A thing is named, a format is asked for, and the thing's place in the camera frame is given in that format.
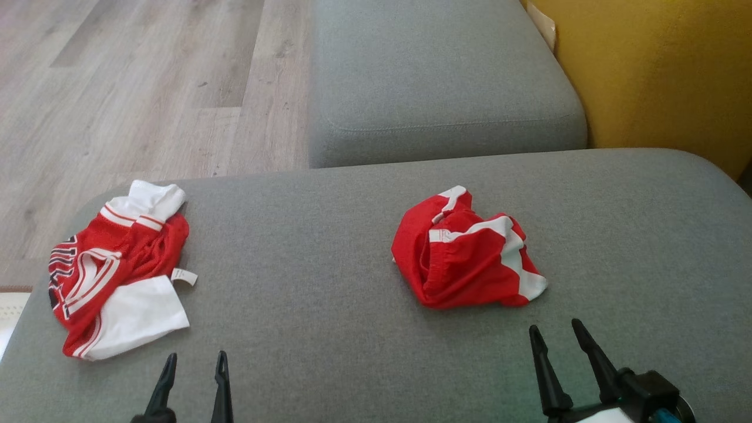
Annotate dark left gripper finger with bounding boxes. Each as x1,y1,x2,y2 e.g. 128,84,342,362
130,352,177,423
211,351,234,423

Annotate red shorts with white stripes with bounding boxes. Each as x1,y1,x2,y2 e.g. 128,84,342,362
391,186,549,310

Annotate red and white jersey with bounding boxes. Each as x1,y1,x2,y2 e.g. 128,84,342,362
48,180,198,361

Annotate large grey sofa seat cushion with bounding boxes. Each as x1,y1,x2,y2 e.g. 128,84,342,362
0,148,752,423

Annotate yellow fabric panel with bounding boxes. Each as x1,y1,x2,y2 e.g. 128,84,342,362
520,0,752,182

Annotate white laundry basket brown rim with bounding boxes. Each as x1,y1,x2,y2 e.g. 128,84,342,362
0,286,33,360

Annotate white paper tag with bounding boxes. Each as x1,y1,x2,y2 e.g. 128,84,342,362
526,1,557,52

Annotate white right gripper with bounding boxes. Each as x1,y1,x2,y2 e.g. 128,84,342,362
529,319,639,423

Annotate grey sofa chaise cushion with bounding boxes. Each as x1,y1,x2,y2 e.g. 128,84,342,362
308,0,588,169

